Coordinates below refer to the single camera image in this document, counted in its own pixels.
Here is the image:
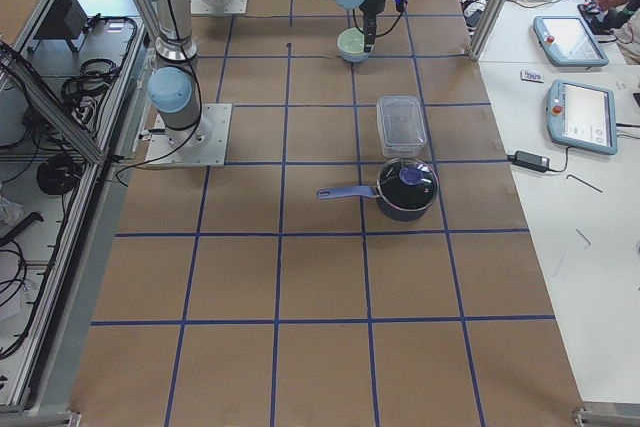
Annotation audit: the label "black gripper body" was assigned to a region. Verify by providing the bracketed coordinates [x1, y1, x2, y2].
[359, 0, 408, 42]

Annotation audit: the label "green bowl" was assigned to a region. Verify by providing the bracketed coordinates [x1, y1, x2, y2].
[337, 27, 364, 47]

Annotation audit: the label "blue bowl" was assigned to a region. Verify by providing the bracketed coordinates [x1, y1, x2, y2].
[338, 45, 371, 63]

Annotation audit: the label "clear plastic food container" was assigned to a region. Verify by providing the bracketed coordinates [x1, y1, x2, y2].
[376, 95, 427, 158]

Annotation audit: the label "blue saucepan with glass lid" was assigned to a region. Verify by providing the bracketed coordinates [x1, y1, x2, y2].
[316, 158, 439, 222]

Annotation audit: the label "small blue white card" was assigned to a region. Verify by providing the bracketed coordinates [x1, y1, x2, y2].
[520, 70, 544, 83]

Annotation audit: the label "far teach pendant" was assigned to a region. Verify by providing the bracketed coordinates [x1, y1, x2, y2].
[532, 16, 609, 67]

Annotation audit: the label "teach pendant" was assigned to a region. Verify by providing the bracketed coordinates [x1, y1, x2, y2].
[546, 79, 618, 155]
[532, 16, 609, 67]

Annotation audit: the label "black power adapter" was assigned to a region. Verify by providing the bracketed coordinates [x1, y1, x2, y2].
[507, 150, 550, 173]

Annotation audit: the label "near teach pendant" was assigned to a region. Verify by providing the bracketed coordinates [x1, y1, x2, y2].
[546, 79, 618, 155]

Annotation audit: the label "black allen key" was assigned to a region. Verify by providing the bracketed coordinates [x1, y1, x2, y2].
[565, 174, 604, 194]

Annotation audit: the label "black monitor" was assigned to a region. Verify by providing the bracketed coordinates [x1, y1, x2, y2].
[34, 0, 88, 52]

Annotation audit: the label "aluminium frame post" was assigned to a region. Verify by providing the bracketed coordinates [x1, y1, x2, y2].
[468, 0, 531, 62]

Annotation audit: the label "coiled black cables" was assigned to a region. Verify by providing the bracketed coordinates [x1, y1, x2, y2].
[59, 16, 139, 118]

